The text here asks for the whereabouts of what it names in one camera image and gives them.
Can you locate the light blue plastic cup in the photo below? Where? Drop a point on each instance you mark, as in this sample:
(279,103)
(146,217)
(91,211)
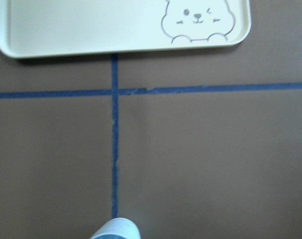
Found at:
(118,228)

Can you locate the cream bear tray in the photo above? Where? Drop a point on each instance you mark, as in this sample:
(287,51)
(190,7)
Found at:
(47,28)

